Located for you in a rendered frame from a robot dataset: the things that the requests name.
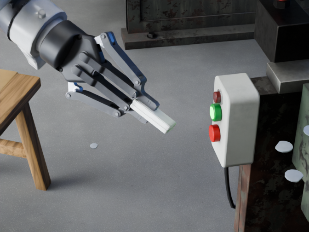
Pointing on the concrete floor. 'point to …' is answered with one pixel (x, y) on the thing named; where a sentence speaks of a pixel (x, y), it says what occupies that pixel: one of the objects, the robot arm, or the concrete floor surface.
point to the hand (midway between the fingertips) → (153, 114)
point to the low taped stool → (22, 123)
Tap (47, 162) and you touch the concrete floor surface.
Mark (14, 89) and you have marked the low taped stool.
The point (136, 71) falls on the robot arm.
